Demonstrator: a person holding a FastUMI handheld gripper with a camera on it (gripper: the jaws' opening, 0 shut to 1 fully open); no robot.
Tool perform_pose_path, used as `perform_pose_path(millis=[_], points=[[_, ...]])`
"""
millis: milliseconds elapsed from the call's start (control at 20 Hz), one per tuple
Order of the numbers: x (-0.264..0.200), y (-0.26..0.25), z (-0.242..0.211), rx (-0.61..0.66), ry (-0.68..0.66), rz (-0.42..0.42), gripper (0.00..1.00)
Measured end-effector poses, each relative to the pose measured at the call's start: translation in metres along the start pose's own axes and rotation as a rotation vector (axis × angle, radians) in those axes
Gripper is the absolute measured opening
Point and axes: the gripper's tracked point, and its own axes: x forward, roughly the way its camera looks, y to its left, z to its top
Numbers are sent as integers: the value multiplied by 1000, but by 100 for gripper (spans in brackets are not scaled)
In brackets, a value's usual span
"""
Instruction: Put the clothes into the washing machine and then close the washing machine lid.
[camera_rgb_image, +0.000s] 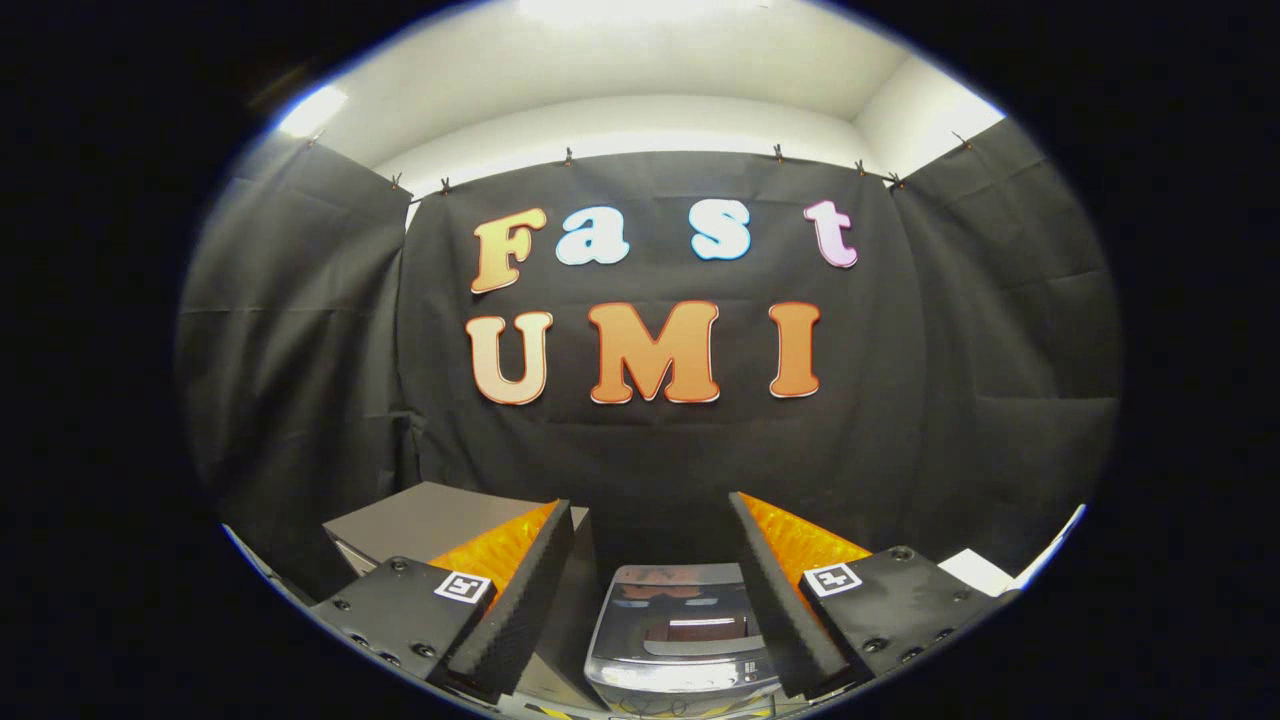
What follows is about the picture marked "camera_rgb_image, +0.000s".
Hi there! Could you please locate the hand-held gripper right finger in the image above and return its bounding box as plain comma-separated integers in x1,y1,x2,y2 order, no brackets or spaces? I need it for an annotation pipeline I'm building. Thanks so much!
729,491,1022,702

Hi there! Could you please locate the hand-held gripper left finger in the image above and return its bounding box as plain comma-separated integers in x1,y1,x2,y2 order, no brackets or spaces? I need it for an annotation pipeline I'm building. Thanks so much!
308,499,575,702

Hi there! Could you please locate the grey washing machine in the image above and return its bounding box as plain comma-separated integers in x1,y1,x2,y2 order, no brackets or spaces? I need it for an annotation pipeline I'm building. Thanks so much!
582,562,789,717

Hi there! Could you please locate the grey box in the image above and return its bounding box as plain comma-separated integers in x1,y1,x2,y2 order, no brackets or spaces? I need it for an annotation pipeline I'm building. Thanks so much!
322,481,607,713

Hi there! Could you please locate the white flat sheet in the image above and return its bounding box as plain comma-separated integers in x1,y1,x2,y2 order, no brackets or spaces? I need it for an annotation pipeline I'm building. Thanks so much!
938,505,1088,599

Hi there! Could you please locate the black backdrop cloth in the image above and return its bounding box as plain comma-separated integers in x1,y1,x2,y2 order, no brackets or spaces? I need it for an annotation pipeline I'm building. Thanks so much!
175,118,1121,603

